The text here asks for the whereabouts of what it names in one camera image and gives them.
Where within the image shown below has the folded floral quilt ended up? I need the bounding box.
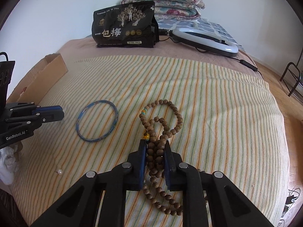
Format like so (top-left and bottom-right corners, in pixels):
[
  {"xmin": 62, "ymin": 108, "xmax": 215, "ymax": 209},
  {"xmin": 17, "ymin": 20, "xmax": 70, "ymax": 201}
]
[{"xmin": 121, "ymin": 0, "xmax": 206, "ymax": 20}]

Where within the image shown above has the black clothes rack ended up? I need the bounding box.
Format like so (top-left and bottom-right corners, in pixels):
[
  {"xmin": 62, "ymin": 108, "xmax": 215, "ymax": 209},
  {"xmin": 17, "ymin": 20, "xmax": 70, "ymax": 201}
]
[{"xmin": 280, "ymin": 50, "xmax": 303, "ymax": 97}]

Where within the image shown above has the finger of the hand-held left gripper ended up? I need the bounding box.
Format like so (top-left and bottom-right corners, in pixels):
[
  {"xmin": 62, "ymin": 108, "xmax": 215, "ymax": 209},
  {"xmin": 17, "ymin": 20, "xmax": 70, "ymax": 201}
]
[
  {"xmin": 7, "ymin": 102, "xmax": 64, "ymax": 117},
  {"xmin": 5, "ymin": 112, "xmax": 65, "ymax": 133}
]

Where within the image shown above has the brown cardboard box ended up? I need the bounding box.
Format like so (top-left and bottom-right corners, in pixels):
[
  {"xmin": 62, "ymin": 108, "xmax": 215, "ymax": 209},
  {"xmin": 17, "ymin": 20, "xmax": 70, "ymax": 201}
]
[{"xmin": 7, "ymin": 54, "xmax": 69, "ymax": 102}]

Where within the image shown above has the grey patterned bed sheet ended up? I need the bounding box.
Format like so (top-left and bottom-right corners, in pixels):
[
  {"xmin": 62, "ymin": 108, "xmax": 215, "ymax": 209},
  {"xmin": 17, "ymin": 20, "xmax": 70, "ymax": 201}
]
[{"xmin": 156, "ymin": 16, "xmax": 244, "ymax": 50}]

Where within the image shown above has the white ring light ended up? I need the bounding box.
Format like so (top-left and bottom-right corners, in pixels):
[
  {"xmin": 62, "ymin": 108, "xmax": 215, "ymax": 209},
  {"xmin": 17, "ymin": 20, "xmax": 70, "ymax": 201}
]
[{"xmin": 171, "ymin": 27, "xmax": 239, "ymax": 58}]

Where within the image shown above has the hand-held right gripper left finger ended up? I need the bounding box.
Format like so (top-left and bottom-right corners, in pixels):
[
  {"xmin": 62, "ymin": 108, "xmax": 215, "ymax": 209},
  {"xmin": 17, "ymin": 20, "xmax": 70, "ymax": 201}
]
[{"xmin": 30, "ymin": 139, "xmax": 148, "ymax": 227}]

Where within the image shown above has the pink bed sheet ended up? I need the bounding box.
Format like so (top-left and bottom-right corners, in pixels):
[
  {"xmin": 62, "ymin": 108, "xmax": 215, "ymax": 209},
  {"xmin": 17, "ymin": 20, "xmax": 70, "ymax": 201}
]
[{"xmin": 53, "ymin": 37, "xmax": 263, "ymax": 76}]

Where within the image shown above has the blue bangle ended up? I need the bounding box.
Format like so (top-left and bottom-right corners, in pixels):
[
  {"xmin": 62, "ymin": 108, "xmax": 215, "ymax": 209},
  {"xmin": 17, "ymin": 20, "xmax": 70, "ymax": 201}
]
[{"xmin": 76, "ymin": 100, "xmax": 118, "ymax": 143}]

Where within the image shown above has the black ring light cable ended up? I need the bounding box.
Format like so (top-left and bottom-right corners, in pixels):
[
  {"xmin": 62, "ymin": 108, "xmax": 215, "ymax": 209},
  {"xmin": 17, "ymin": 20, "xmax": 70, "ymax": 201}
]
[{"xmin": 157, "ymin": 28, "xmax": 263, "ymax": 76}]

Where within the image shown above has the black snack bag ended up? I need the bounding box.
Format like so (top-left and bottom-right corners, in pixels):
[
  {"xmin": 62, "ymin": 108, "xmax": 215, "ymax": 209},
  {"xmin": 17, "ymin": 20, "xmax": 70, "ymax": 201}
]
[{"xmin": 91, "ymin": 0, "xmax": 159, "ymax": 48}]

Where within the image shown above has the bundle of floor cables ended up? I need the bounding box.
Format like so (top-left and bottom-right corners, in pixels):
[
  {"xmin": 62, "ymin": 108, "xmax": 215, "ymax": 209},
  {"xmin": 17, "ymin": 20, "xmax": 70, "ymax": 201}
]
[{"xmin": 279, "ymin": 187, "xmax": 301, "ymax": 227}]

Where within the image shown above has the brown wooden bead necklace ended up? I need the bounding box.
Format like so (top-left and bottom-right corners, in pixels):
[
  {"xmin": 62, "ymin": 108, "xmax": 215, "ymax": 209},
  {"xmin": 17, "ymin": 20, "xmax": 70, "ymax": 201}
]
[{"xmin": 139, "ymin": 99, "xmax": 209, "ymax": 217}]

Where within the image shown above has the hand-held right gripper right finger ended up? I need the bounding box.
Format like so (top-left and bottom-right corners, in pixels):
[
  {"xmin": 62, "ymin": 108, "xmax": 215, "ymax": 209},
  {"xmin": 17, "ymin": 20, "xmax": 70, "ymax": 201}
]
[{"xmin": 164, "ymin": 141, "xmax": 276, "ymax": 227}]

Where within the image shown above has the person's left hand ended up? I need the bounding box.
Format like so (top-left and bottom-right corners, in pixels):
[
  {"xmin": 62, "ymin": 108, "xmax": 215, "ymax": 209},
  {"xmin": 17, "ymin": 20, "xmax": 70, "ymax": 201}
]
[{"xmin": 0, "ymin": 144, "xmax": 20, "ymax": 186}]

